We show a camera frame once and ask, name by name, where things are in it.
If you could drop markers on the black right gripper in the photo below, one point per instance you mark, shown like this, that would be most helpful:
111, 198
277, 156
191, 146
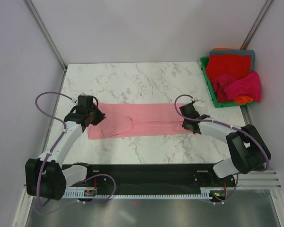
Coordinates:
184, 124

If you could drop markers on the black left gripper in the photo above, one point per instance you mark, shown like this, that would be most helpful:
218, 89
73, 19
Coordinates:
100, 117

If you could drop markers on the pink t-shirt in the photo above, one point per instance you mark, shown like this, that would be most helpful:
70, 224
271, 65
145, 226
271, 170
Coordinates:
136, 120

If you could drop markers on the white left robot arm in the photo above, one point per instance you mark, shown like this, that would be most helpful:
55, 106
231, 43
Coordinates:
45, 177

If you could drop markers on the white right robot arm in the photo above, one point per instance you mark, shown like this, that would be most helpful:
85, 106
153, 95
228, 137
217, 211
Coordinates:
247, 149

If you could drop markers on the green plastic bin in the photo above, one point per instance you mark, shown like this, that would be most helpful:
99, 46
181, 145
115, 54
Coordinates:
203, 64

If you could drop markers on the magenta t-shirt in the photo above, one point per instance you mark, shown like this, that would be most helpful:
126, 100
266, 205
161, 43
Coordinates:
227, 87

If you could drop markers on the orange t-shirt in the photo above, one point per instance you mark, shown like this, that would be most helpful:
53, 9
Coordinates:
243, 100

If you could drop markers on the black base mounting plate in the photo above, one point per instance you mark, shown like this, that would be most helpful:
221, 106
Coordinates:
153, 178

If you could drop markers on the red t-shirt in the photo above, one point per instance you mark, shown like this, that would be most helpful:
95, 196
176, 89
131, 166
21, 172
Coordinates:
238, 66

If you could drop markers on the grey t-shirt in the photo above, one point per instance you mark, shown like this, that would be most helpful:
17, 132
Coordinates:
251, 53

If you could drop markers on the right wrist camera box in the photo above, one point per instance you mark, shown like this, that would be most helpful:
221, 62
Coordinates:
189, 111

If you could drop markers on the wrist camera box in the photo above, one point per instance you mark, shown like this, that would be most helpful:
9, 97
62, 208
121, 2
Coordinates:
87, 101
189, 111

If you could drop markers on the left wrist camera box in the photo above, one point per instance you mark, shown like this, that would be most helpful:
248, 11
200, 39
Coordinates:
87, 101

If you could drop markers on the white slotted cable duct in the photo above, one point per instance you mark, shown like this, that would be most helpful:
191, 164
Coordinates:
77, 193

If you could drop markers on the aluminium front rail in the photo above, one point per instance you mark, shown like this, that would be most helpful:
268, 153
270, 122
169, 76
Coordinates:
254, 179

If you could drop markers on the left aluminium frame post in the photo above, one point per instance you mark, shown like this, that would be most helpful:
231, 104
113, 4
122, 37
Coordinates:
43, 29

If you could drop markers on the aluminium frame post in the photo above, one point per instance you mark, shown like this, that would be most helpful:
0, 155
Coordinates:
255, 26
43, 29

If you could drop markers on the right aluminium frame post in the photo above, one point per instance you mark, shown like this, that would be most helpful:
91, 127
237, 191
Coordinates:
255, 26

